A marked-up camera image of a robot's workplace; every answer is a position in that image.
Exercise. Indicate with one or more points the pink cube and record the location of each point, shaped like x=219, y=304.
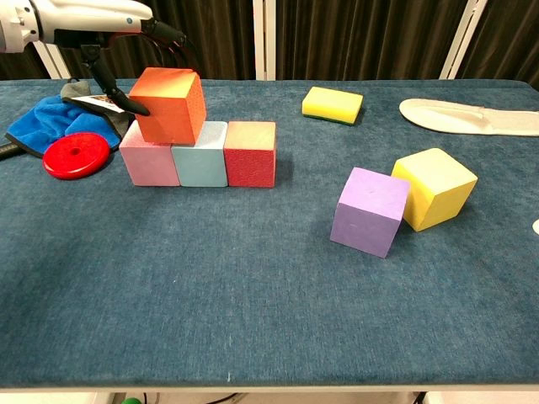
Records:
x=147, y=166

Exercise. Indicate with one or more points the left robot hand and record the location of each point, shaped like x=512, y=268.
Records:
x=84, y=17

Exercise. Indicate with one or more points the black pleated curtain panel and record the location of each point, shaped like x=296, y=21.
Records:
x=17, y=67
x=227, y=38
x=358, y=38
x=505, y=38

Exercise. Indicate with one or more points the bright green round object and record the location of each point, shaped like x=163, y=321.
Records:
x=132, y=400

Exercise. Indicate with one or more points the purple cube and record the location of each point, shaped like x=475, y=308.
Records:
x=366, y=214

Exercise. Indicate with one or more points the grey fabric pouch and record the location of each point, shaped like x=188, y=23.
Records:
x=76, y=89

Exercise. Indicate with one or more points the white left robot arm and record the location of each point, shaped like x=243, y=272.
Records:
x=12, y=25

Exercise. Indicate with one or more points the light blue cube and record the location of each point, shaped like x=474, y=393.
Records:
x=200, y=166

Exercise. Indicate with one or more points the white slipper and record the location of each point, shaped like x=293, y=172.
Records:
x=463, y=120

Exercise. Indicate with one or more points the printed photo snack packet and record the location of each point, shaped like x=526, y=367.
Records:
x=90, y=102

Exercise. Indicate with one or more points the yellow green sponge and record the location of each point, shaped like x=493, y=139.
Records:
x=332, y=105

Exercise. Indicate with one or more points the red cube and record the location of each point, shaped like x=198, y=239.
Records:
x=250, y=164

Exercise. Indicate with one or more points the red plastic disc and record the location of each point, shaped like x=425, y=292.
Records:
x=76, y=160

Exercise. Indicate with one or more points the orange cube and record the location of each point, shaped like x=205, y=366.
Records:
x=172, y=113

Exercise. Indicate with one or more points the yellow cube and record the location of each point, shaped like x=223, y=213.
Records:
x=442, y=189

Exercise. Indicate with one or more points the blue fabric table mat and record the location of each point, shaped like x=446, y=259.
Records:
x=252, y=273

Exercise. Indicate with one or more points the blue fleece cloth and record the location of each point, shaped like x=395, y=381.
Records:
x=42, y=122

